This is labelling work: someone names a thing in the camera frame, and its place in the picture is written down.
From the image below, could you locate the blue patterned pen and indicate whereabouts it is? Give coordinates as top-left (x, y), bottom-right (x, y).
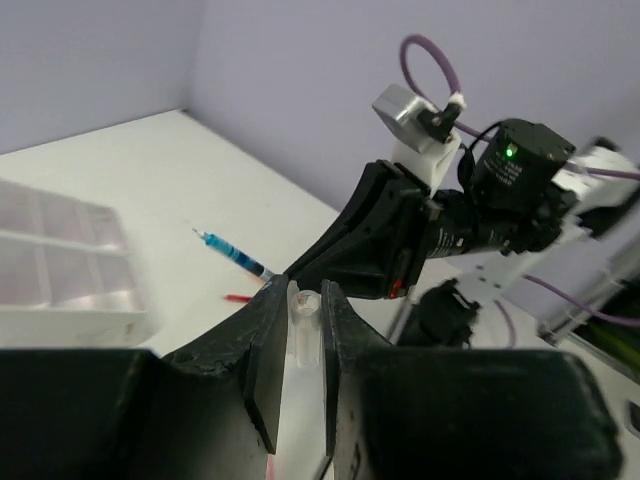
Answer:
top-left (192, 228), bottom-right (275, 281)

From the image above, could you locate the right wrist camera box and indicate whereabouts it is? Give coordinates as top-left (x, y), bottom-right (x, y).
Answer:
top-left (372, 84), bottom-right (466, 192)

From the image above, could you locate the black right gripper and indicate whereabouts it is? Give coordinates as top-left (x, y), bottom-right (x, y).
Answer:
top-left (285, 118), bottom-right (575, 300)

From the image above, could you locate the metal table rail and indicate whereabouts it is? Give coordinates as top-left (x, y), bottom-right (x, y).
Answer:
top-left (538, 273), bottom-right (639, 382)

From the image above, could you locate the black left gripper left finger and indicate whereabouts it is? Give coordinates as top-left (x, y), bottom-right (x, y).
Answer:
top-left (1, 275), bottom-right (289, 479)

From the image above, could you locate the white six-compartment organizer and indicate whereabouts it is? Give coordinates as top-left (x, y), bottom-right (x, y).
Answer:
top-left (1, 181), bottom-right (158, 348)

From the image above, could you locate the red pencil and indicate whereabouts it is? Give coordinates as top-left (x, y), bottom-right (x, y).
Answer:
top-left (223, 294), bottom-right (252, 303)

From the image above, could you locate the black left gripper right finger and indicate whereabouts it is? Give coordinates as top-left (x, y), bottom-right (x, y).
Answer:
top-left (321, 281), bottom-right (624, 479)

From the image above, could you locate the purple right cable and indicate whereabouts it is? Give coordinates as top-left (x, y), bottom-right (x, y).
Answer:
top-left (399, 34), bottom-right (640, 351)

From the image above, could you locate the clear pen cap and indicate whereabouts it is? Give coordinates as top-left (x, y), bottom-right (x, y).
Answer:
top-left (287, 281), bottom-right (321, 369)

